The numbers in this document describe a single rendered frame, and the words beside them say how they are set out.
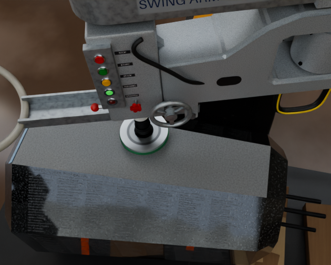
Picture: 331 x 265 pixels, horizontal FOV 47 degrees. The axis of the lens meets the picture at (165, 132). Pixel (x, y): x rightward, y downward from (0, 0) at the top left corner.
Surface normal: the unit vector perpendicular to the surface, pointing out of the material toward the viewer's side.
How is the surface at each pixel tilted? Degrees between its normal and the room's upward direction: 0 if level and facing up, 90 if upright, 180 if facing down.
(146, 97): 90
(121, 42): 90
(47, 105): 2
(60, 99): 90
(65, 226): 45
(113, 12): 90
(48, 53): 0
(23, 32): 0
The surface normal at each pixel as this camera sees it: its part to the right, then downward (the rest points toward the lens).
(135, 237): -0.16, 0.22
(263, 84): 0.09, 0.84
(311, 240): -0.06, -0.53
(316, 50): -0.54, 0.73
